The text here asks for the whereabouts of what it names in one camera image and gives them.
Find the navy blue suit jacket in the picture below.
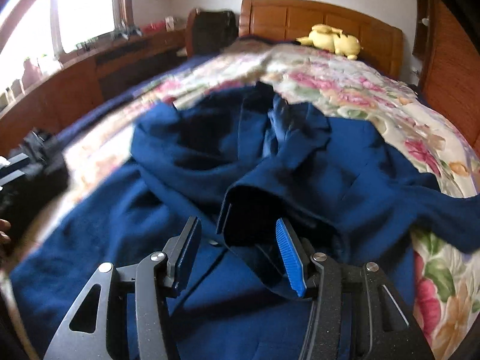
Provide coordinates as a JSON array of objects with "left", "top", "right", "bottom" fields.
[{"left": 10, "top": 83, "right": 479, "bottom": 359}]

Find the person left hand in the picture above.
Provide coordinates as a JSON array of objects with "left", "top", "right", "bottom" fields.
[{"left": 0, "top": 219, "right": 11, "bottom": 245}]

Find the wooden desk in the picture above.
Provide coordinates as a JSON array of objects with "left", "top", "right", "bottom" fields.
[{"left": 1, "top": 28, "right": 185, "bottom": 155}]

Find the floral bed quilt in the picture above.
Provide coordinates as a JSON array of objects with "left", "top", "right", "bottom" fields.
[{"left": 0, "top": 40, "right": 480, "bottom": 360}]

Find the window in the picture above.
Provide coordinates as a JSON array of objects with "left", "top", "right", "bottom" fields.
[{"left": 1, "top": 0, "right": 134, "bottom": 91}]

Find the red basket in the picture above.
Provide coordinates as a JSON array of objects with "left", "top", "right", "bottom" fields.
[{"left": 141, "top": 20, "right": 166, "bottom": 34}]

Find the wooden chair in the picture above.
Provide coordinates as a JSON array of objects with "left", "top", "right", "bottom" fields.
[{"left": 185, "top": 8, "right": 239, "bottom": 58}]

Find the wooden louvred wardrobe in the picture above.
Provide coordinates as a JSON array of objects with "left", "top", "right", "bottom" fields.
[{"left": 412, "top": 0, "right": 479, "bottom": 151}]

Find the wooden headboard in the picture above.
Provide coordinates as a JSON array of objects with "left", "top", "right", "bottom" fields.
[{"left": 239, "top": 0, "right": 404, "bottom": 80}]

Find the yellow plush toy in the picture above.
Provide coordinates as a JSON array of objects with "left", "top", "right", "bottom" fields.
[{"left": 295, "top": 24, "right": 361, "bottom": 60}]

